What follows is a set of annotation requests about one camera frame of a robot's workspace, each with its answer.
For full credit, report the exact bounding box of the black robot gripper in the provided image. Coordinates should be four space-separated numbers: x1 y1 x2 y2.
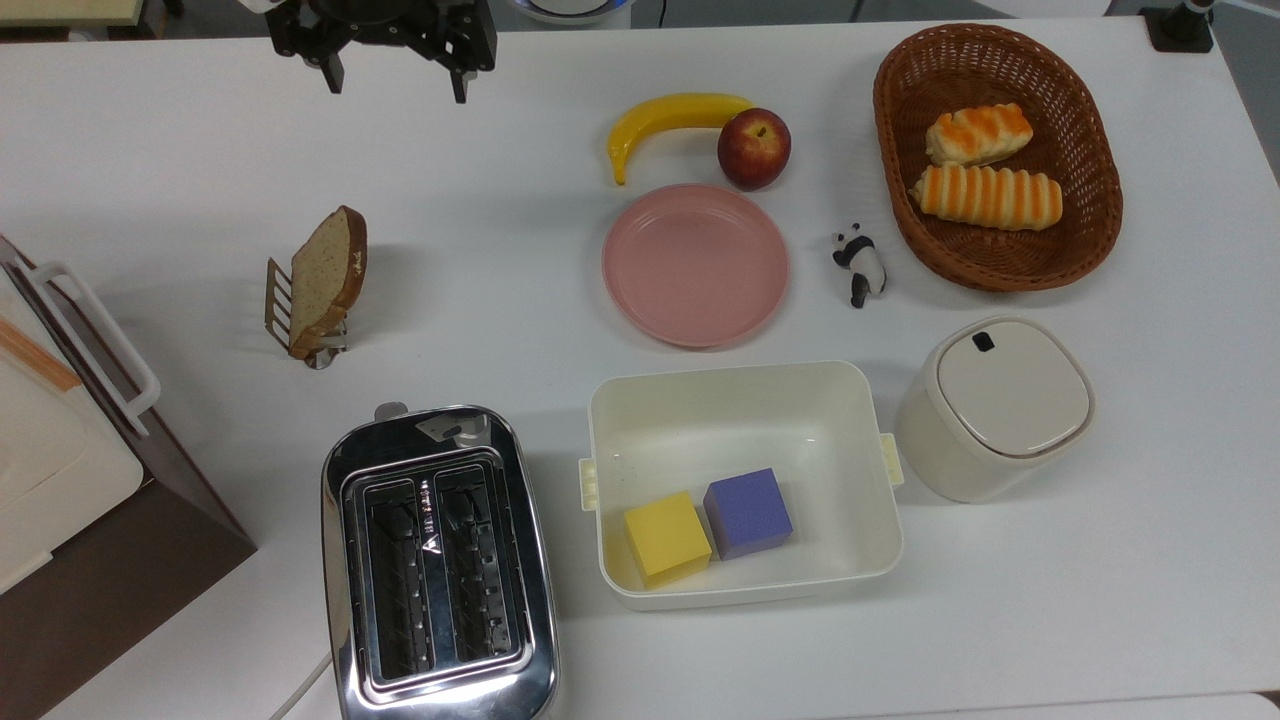
265 0 498 105

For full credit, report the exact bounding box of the brown toast bread slice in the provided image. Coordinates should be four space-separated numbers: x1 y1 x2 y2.
288 205 369 361

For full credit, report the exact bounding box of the chrome and cream toaster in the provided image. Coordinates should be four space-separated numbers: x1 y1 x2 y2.
320 402 561 720

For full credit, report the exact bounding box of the short orange striped bread roll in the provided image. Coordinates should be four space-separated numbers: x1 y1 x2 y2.
924 102 1035 168

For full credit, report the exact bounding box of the long orange striped bread roll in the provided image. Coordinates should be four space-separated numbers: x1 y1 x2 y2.
908 163 1064 233

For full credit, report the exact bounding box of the metal toast rack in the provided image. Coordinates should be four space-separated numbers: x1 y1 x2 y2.
264 255 351 371

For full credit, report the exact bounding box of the yellow banana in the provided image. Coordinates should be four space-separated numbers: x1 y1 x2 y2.
607 92 756 187

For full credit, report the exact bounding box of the pale yellow side table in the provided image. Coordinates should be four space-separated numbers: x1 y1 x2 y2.
0 0 141 27

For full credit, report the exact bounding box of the pink plastic plate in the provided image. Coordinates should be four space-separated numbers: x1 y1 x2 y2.
601 183 791 349

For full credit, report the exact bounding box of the red apple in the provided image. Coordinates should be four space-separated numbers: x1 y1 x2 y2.
716 107 793 191

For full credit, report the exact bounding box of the cream plastic container box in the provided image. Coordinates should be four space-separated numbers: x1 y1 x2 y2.
578 360 906 612

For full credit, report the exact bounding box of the panda figurine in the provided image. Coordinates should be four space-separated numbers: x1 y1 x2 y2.
830 223 888 309

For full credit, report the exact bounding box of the yellow cube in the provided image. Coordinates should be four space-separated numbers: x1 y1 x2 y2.
623 490 714 589

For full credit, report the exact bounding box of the brown wooden drawer box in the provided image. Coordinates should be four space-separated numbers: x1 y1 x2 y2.
0 235 258 720

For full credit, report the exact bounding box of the purple cube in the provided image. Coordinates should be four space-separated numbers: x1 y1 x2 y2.
703 467 795 561

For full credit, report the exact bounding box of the cream lidded trash bin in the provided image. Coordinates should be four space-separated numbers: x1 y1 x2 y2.
893 316 1097 504

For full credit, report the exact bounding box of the brown wicker basket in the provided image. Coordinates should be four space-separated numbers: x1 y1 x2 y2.
872 23 1124 293

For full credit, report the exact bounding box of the white drawer handle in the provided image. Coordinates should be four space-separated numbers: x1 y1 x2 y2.
5 258 162 439

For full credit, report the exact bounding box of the cream cabinet with handles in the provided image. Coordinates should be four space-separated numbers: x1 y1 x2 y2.
0 270 146 596

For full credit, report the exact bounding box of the white toaster power cable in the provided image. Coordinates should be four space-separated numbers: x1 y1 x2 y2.
268 652 333 720

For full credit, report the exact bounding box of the black camera stand clamp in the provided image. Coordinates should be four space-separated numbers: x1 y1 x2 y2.
1140 0 1217 54

